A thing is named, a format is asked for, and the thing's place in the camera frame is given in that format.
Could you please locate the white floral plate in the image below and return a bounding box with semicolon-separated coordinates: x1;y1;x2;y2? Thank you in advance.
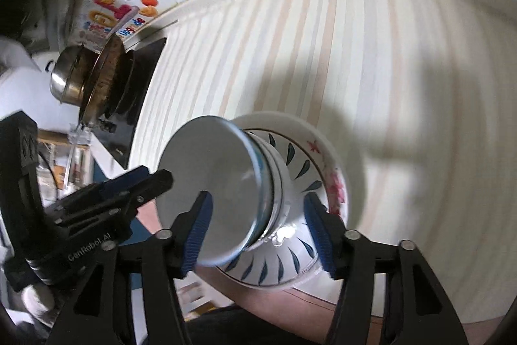
231;112;349;289

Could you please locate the colourful printed package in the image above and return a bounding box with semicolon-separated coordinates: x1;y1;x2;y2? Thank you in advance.
67;0;159;51

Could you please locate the plain white bowl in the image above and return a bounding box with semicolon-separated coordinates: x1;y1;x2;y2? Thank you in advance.
246;132;292;246

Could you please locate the white bowl with blue rim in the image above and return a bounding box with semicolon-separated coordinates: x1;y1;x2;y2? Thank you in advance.
155;115;268;268

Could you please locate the black stove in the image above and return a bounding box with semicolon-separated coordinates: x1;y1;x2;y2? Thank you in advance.
95;37;168;170

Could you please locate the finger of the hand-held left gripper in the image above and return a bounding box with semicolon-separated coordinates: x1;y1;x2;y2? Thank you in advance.
97;165;151;201
117;169;174;217

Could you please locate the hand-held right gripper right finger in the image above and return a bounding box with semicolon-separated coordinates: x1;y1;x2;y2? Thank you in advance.
303;192;469;345

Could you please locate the brown pan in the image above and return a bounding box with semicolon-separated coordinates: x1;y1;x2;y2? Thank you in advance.
78;34;137;128

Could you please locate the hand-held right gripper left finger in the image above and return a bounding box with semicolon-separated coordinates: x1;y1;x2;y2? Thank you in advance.
46;190;213;345

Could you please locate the blue striped white bowl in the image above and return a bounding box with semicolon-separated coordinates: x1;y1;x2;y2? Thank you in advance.
214;129;330;286

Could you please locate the person's left hand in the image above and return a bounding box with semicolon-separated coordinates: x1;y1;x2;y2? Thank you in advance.
19;284;58;326

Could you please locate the steel pot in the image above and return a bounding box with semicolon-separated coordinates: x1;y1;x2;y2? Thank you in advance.
49;44;106;106

